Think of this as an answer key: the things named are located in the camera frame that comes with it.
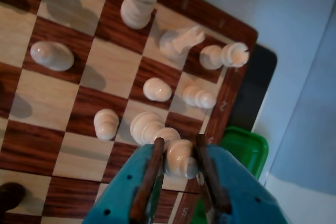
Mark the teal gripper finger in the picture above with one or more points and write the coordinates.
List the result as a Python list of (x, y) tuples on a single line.
[(236, 190), (126, 182)]

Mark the light wood knight chess piece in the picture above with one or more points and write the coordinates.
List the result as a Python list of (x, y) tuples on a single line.
[(176, 44)]

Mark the green plastic container lid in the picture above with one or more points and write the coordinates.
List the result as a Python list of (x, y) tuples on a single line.
[(244, 150)]

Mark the light wood queen chess piece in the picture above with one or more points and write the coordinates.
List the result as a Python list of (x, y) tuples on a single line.
[(181, 155)]

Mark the light wood bishop chess piece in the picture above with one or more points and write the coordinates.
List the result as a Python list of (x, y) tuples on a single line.
[(139, 6)]

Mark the dark brown pawn chess piece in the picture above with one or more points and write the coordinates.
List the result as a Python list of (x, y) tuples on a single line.
[(11, 192)]

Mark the wooden folding chessboard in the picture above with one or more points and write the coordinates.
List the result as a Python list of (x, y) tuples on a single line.
[(115, 58)]

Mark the light wood pawn chess piece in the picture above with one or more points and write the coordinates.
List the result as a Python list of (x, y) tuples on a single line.
[(51, 56), (199, 96), (105, 127), (157, 89)]

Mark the light wood rook chess piece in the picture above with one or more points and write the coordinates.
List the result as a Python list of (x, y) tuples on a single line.
[(212, 56)]

